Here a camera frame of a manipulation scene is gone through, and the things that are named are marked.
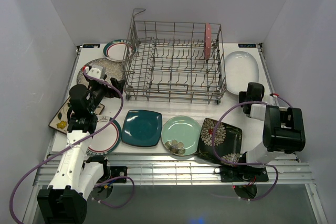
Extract right XDOF label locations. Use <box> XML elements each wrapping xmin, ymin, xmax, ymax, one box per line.
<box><xmin>238</xmin><ymin>44</ymin><xmax>257</xmax><ymax>48</ymax></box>

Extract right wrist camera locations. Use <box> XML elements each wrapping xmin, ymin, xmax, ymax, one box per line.
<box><xmin>249</xmin><ymin>95</ymin><xmax>277</xmax><ymax>121</ymax></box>

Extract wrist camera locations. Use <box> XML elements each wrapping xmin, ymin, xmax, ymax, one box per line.
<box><xmin>82</xmin><ymin>65</ymin><xmax>106</xmax><ymax>80</ymax></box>
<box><xmin>249</xmin><ymin>95</ymin><xmax>277</xmax><ymax>121</ymax></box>

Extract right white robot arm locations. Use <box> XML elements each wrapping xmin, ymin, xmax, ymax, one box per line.
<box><xmin>237</xmin><ymin>82</ymin><xmax>306</xmax><ymax>182</ymax></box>

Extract cream floral square plate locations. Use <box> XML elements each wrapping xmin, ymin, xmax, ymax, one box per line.
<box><xmin>49</xmin><ymin>98</ymin><xmax>108</xmax><ymax>134</ymax></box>

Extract left XDOF label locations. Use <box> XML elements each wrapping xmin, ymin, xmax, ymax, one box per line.
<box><xmin>82</xmin><ymin>44</ymin><xmax>100</xmax><ymax>48</ymax></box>

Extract aluminium frame rail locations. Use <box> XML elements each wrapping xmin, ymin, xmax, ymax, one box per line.
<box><xmin>33</xmin><ymin>153</ymin><xmax>316</xmax><ymax>187</ymax></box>

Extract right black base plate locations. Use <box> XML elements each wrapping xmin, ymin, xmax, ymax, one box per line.
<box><xmin>214</xmin><ymin>165</ymin><xmax>269</xmax><ymax>182</ymax></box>

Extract xdof label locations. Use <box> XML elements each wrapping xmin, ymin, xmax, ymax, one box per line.
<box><xmin>238</xmin><ymin>44</ymin><xmax>257</xmax><ymax>48</ymax></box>
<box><xmin>82</xmin><ymin>44</ymin><xmax>100</xmax><ymax>48</ymax></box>

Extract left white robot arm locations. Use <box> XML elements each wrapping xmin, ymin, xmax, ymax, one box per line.
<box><xmin>37</xmin><ymin>77</ymin><xmax>122</xmax><ymax>223</ymax></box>

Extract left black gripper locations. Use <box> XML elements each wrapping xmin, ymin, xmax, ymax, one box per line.
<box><xmin>87</xmin><ymin>74</ymin><xmax>125</xmax><ymax>113</ymax></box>

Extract pink polka dot plate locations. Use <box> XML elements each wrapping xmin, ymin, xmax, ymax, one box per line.
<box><xmin>204</xmin><ymin>23</ymin><xmax>212</xmax><ymax>60</ymax></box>

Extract teal square plate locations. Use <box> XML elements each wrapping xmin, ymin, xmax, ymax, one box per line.
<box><xmin>122</xmin><ymin>110</ymin><xmax>162</xmax><ymax>147</ymax></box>

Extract white oval plate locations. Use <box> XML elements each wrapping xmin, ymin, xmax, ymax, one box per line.
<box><xmin>225</xmin><ymin>51</ymin><xmax>259</xmax><ymax>95</ymax></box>

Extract small teal red rimmed plate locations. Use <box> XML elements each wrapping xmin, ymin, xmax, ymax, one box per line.
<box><xmin>103</xmin><ymin>39</ymin><xmax>136</xmax><ymax>62</ymax></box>

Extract light green floral plate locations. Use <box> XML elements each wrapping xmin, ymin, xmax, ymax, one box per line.
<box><xmin>161</xmin><ymin>115</ymin><xmax>202</xmax><ymax>156</ymax></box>

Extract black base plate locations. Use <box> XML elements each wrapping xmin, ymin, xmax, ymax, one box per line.
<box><xmin>214</xmin><ymin>165</ymin><xmax>269</xmax><ymax>182</ymax></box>
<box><xmin>86</xmin><ymin>156</ymin><xmax>128</xmax><ymax>183</ymax></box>

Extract grey speckled round plate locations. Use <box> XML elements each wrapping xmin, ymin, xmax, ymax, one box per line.
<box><xmin>76</xmin><ymin>58</ymin><xmax>123</xmax><ymax>87</ymax></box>

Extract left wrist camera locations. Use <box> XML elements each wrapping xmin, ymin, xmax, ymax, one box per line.
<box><xmin>82</xmin><ymin>65</ymin><xmax>106</xmax><ymax>80</ymax></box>

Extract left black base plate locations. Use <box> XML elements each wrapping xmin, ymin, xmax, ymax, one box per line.
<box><xmin>86</xmin><ymin>156</ymin><xmax>128</xmax><ymax>183</ymax></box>

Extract black floral square plate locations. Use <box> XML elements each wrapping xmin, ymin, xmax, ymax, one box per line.
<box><xmin>197</xmin><ymin>118</ymin><xmax>243</xmax><ymax>166</ymax></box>

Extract large teal red rimmed plate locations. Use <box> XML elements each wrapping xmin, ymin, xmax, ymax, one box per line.
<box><xmin>86</xmin><ymin>120</ymin><xmax>121</xmax><ymax>156</ymax></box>

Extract grey wire dish rack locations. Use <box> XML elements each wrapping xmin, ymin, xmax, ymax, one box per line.
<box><xmin>122</xmin><ymin>8</ymin><xmax>227</xmax><ymax>104</ymax></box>

